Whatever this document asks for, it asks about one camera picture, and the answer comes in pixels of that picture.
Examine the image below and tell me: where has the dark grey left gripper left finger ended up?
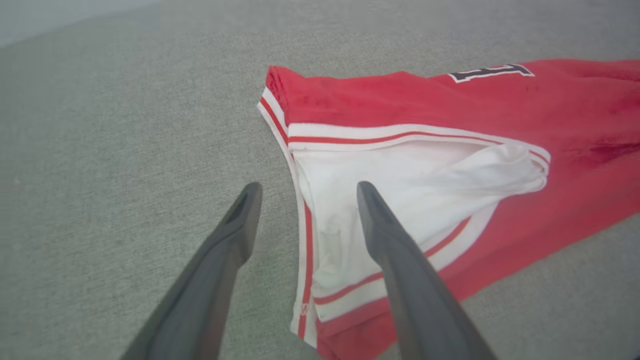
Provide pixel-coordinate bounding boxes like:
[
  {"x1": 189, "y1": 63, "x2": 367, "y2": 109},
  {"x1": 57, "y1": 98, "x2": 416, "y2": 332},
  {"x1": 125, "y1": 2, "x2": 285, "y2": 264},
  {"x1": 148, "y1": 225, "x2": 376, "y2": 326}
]
[{"x1": 120, "y1": 182, "x2": 264, "y2": 360}]

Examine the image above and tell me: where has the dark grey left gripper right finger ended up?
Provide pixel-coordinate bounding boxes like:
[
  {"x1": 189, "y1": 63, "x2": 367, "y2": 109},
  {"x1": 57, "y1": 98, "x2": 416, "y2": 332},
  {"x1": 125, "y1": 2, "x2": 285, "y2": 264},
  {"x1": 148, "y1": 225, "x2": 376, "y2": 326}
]
[{"x1": 356, "y1": 181, "x2": 497, "y2": 360}]

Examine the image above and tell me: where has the red and white jersey shirt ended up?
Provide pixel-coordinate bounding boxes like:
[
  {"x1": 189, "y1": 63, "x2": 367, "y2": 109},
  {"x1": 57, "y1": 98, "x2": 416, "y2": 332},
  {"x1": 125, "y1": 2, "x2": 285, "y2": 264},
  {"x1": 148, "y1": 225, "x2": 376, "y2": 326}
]
[{"x1": 256, "y1": 58, "x2": 640, "y2": 360}]

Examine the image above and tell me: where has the grey fabric sofa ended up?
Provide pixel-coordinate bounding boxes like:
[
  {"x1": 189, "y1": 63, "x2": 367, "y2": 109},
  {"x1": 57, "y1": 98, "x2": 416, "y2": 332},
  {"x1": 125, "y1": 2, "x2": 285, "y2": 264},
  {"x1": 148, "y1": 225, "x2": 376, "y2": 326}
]
[{"x1": 0, "y1": 0, "x2": 640, "y2": 360}]

